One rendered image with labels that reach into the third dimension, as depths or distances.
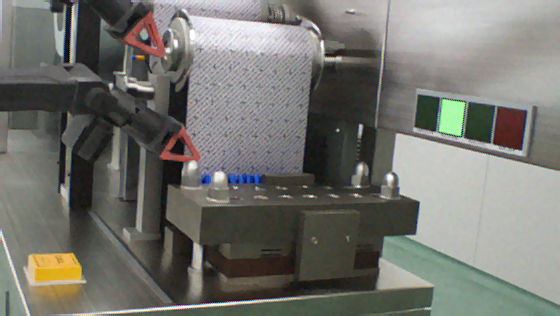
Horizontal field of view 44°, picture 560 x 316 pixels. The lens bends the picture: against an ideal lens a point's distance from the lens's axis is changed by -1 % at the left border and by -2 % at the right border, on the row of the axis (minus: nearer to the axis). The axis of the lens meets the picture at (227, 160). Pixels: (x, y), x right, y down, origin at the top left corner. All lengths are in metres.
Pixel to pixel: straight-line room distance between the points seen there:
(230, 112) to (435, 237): 3.66
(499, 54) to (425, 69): 0.16
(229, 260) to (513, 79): 0.49
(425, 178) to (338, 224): 3.76
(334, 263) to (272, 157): 0.26
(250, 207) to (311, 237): 0.11
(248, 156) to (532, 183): 3.06
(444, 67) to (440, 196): 3.64
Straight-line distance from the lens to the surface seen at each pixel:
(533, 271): 4.22
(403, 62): 1.23
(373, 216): 1.19
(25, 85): 1.05
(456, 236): 4.66
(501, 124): 1.04
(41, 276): 1.07
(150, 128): 1.17
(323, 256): 1.13
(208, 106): 1.23
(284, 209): 1.10
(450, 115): 1.12
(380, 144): 1.57
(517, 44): 1.04
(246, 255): 1.10
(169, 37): 1.25
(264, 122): 1.27
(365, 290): 1.15
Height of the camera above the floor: 1.26
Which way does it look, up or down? 9 degrees down
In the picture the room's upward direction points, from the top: 4 degrees clockwise
